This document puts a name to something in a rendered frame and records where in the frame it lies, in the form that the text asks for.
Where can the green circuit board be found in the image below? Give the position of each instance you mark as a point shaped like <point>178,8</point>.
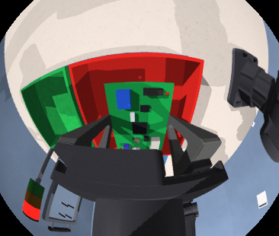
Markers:
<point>139,112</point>

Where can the green bin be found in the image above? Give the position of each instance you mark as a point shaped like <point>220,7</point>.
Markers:
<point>50,101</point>

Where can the red bin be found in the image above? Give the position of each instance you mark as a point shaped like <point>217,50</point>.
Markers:
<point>88,79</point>

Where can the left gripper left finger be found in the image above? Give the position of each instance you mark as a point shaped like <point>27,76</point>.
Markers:
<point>85,134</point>

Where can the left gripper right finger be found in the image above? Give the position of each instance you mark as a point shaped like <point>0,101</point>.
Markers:
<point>201,144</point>

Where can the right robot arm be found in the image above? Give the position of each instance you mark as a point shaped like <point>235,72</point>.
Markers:
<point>253,86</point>

